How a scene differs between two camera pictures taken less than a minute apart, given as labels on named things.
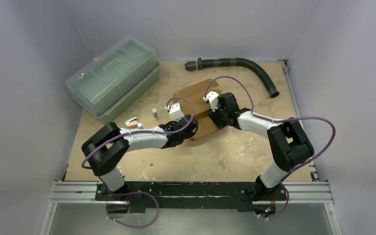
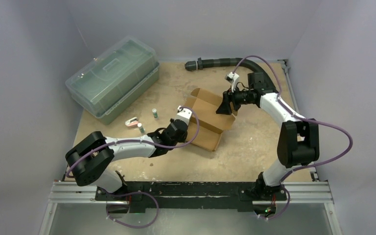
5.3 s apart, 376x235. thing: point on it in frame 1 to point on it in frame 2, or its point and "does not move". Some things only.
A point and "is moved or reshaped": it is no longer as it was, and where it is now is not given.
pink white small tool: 132,123 does not move
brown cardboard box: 190,97 is moved or reshaped
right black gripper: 216,114 to 227,100
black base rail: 192,197 does not move
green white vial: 155,114 does not move
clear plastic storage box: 105,84 does not move
